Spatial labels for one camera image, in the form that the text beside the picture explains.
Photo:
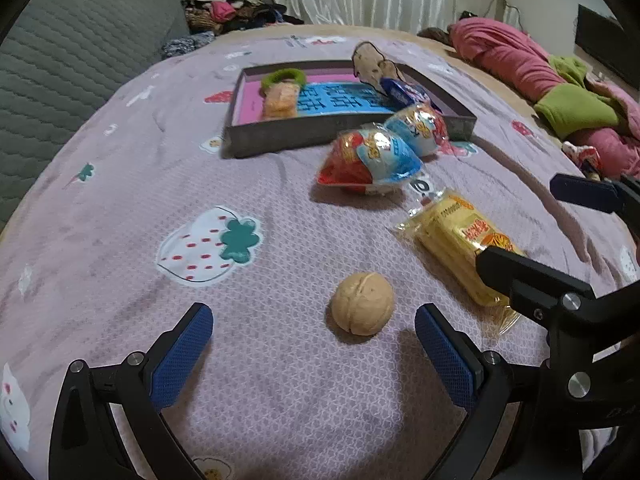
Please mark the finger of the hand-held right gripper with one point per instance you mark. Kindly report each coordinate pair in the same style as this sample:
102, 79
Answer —
530, 275
585, 191

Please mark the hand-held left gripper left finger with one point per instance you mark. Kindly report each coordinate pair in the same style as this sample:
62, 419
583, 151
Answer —
180, 355

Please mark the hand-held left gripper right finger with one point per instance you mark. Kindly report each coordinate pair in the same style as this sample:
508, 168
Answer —
445, 355

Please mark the yellow snack packet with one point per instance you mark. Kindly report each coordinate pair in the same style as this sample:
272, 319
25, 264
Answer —
450, 230

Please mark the brown walnut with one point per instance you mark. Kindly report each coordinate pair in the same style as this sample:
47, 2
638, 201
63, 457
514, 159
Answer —
362, 305

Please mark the toy egg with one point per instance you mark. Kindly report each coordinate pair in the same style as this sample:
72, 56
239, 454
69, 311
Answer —
365, 157
420, 127

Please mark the blue cookie packet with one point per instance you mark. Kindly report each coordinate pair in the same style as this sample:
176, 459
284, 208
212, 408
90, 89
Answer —
400, 91

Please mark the grey shallow cardboard box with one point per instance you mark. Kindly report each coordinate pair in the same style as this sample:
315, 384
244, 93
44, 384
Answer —
280, 137

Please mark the brown plush toy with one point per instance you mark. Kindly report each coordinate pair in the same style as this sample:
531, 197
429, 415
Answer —
367, 62

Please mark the orange wafer snack packet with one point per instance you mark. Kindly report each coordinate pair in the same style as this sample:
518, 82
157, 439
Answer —
280, 102

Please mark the green fuzzy hair scrunchie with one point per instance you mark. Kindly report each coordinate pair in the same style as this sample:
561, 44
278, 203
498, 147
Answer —
270, 77

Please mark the green fleece blanket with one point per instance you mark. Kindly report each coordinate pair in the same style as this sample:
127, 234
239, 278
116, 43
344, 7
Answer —
575, 105

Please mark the purple printed blanket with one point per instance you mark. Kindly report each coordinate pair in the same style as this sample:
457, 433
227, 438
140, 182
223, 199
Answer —
150, 210

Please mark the black television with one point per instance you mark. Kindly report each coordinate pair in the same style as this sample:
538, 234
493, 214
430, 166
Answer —
600, 42

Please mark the pink quilt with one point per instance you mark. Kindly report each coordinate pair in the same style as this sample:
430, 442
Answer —
500, 55

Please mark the dark bag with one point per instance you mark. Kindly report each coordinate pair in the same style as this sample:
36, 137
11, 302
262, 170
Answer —
472, 15

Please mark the dark brown cloth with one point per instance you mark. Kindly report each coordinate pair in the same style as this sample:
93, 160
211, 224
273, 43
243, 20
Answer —
435, 36

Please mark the blue floral cloth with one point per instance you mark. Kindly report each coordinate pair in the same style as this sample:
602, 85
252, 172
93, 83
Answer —
187, 45

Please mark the grey quilted headboard cover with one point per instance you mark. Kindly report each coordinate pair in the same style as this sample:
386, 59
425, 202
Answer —
75, 60

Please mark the pile of clothes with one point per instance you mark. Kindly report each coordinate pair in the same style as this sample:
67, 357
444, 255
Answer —
235, 7

